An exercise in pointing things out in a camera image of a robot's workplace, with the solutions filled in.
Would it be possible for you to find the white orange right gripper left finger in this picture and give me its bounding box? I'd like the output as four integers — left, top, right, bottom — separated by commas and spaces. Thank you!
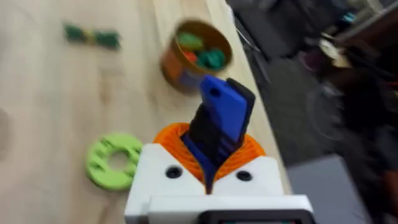
124, 122, 210, 224

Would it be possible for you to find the white orange right gripper right finger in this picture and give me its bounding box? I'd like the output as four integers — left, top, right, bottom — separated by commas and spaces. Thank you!
212, 134, 286, 196

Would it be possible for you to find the green toy vegetable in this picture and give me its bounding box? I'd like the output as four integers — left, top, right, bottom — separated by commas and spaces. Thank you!
63, 22, 121, 50

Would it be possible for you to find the green disc with holes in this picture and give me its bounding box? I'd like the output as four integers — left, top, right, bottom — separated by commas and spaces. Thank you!
85, 132, 144, 191

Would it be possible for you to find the grey box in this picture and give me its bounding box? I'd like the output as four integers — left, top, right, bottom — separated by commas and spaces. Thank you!
285, 154, 374, 224

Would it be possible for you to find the brown tub with toys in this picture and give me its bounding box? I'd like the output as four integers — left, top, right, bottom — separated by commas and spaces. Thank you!
159, 19, 234, 94

